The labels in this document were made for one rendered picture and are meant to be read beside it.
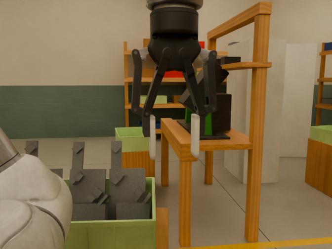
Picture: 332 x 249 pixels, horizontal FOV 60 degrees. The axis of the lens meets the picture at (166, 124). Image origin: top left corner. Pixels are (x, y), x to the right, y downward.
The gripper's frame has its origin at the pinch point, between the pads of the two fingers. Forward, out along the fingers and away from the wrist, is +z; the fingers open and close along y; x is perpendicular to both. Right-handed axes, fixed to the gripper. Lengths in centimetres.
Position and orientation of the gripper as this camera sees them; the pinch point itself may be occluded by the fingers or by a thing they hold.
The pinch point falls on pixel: (173, 139)
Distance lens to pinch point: 47.7
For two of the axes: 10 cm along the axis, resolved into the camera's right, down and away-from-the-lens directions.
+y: -9.9, 0.3, -1.5
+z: 0.0, 9.9, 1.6
